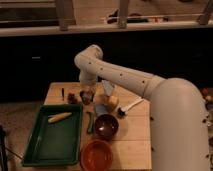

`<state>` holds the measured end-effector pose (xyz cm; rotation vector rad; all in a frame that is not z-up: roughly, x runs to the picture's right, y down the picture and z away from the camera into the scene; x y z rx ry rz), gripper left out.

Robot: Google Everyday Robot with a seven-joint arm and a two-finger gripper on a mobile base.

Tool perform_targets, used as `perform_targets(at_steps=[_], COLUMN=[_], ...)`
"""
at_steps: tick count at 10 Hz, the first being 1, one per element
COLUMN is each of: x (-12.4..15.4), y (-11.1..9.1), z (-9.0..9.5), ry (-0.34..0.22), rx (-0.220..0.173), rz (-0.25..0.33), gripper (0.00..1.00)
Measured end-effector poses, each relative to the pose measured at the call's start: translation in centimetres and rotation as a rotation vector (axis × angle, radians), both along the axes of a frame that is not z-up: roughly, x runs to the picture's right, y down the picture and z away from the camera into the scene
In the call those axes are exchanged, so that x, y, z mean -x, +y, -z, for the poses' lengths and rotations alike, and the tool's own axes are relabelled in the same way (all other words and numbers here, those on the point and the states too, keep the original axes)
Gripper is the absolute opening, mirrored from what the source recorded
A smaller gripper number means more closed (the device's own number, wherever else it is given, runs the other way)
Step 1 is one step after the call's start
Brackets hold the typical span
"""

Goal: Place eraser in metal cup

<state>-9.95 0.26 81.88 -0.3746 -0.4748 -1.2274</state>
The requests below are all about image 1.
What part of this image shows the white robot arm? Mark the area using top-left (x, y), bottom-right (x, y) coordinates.
top-left (74, 45), bottom-right (211, 171)

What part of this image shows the silver metal cup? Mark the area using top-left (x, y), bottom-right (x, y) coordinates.
top-left (102, 80), bottom-right (115, 96)

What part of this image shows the small dark red toy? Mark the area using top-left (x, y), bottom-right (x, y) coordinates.
top-left (67, 93), bottom-right (78, 104)

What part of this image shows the black marker pen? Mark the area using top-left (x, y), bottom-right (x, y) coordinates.
top-left (61, 88), bottom-right (64, 101)

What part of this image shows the yellow fruit toy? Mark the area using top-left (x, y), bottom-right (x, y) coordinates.
top-left (106, 95), bottom-right (119, 112)

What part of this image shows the yellow corn cob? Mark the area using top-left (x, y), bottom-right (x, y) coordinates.
top-left (48, 112), bottom-right (72, 123)

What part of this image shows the dark brown bowl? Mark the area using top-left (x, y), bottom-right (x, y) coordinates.
top-left (94, 114), bottom-right (119, 140)

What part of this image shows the wooden table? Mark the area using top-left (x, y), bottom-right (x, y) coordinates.
top-left (44, 82), bottom-right (152, 171)

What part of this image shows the green plastic tray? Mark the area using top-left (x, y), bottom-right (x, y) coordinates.
top-left (22, 104), bottom-right (83, 167)

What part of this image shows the orange bowl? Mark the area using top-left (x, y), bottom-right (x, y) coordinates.
top-left (80, 140), bottom-right (113, 171)

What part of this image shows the white railing beam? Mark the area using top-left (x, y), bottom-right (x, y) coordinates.
top-left (0, 20), bottom-right (213, 37)

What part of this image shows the white handled brush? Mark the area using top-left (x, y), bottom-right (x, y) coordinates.
top-left (117, 97), bottom-right (143, 117)

